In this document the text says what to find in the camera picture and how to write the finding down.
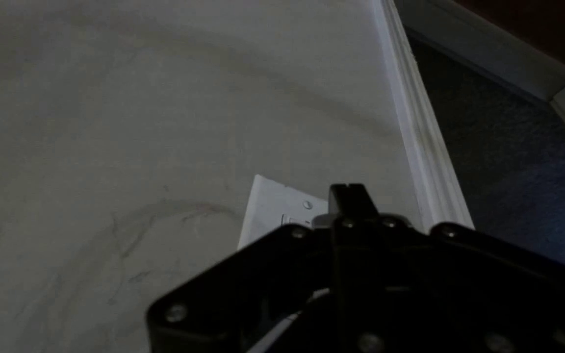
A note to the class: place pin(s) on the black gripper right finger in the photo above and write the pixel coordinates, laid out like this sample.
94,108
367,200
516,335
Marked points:
465,286

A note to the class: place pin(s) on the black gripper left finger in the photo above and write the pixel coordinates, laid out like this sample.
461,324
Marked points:
255,286

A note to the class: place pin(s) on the white wall light switch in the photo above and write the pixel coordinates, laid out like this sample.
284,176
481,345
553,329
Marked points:
275,208

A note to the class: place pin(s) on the white baseboard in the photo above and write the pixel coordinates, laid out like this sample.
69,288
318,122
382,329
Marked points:
490,49

